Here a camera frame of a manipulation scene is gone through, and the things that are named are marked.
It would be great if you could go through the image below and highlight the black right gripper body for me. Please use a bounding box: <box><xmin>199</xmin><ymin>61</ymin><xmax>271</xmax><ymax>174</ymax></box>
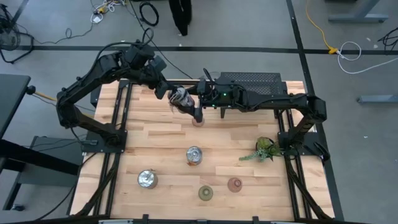
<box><xmin>198</xmin><ymin>77</ymin><xmax>219</xmax><ymax>108</ymax></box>

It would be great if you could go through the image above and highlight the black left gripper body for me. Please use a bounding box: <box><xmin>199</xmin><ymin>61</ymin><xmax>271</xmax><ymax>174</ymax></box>
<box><xmin>146</xmin><ymin>55</ymin><xmax>168</xmax><ymax>86</ymax></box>

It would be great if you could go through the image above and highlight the silver tin can dark label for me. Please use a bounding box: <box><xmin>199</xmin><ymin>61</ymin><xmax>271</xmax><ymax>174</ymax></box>
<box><xmin>167</xmin><ymin>86</ymin><xmax>196</xmax><ymax>113</ymax></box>

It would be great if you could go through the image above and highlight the silver tin can orange label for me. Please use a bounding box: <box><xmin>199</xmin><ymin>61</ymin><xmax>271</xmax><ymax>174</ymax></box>
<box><xmin>185</xmin><ymin>145</ymin><xmax>203</xmax><ymax>167</ymax></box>

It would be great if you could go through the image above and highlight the plain silver tin can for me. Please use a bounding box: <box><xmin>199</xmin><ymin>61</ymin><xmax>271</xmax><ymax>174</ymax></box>
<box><xmin>137</xmin><ymin>169</ymin><xmax>159</xmax><ymax>190</ymax></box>

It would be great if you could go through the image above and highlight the wooden stick black knob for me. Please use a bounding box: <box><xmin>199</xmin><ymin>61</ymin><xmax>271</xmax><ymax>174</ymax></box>
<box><xmin>25</xmin><ymin>85</ymin><xmax>60</xmax><ymax>103</ymax></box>

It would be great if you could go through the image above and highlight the black perforated metal shelf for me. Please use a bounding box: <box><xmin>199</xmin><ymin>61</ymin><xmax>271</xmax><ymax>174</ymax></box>
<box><xmin>220</xmin><ymin>72</ymin><xmax>287</xmax><ymax>94</ymax></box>

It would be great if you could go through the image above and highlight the person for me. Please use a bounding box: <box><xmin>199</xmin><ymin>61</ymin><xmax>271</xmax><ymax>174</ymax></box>
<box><xmin>169</xmin><ymin>0</ymin><xmax>193</xmax><ymax>37</ymax></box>

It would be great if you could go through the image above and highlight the potted green succulent plant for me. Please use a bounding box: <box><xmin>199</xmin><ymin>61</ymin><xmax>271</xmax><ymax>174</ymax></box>
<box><xmin>238</xmin><ymin>136</ymin><xmax>284</xmax><ymax>163</ymax></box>

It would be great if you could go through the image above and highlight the green-yellow round lid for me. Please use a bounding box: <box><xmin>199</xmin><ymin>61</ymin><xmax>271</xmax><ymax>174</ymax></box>
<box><xmin>198</xmin><ymin>185</ymin><xmax>214</xmax><ymax>202</ymax></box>

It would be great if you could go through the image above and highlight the black desk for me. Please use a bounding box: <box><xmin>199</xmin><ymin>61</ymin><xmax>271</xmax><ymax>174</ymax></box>
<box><xmin>0</xmin><ymin>73</ymin><xmax>80</xmax><ymax>212</ymax></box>

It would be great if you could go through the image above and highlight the dark grey floor box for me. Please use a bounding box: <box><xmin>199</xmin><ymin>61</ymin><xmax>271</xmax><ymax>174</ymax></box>
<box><xmin>18</xmin><ymin>136</ymin><xmax>85</xmax><ymax>188</ymax></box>

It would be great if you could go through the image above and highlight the black floor fan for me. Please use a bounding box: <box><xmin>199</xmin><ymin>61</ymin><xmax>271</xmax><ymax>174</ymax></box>
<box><xmin>0</xmin><ymin>4</ymin><xmax>35</xmax><ymax>65</ymax></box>

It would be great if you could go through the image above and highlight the grey desk leg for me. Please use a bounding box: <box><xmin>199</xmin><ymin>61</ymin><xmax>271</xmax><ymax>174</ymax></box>
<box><xmin>328</xmin><ymin>0</ymin><xmax>389</xmax><ymax>23</ymax></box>

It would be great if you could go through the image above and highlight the grey desk foot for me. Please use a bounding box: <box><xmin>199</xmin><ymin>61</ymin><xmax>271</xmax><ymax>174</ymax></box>
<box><xmin>356</xmin><ymin>95</ymin><xmax>398</xmax><ymax>104</ymax></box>

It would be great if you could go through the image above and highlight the long black floor cable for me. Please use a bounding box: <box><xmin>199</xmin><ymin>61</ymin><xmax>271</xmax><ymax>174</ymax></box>
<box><xmin>127</xmin><ymin>0</ymin><xmax>194</xmax><ymax>80</ymax></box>

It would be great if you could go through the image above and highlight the coiled black cable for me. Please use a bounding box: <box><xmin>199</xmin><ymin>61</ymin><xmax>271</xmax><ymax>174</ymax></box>
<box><xmin>139</xmin><ymin>1</ymin><xmax>160</xmax><ymax>27</ymax></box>

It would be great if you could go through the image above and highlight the white power adapter with cables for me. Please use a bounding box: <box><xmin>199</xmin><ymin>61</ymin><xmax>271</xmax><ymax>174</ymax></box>
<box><xmin>90</xmin><ymin>0</ymin><xmax>125</xmax><ymax>24</ymax></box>

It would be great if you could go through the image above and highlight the yellow extension cable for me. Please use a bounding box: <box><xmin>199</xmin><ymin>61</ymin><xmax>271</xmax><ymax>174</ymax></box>
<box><xmin>305</xmin><ymin>0</ymin><xmax>339</xmax><ymax>55</ymax></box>

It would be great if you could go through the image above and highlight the white floor cable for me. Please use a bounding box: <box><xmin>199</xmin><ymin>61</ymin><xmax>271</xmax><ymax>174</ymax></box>
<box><xmin>337</xmin><ymin>41</ymin><xmax>398</xmax><ymax>75</ymax></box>

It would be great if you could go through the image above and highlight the black cable bundle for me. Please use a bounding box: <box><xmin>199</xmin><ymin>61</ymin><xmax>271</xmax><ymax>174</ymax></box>
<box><xmin>377</xmin><ymin>27</ymin><xmax>398</xmax><ymax>50</ymax></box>

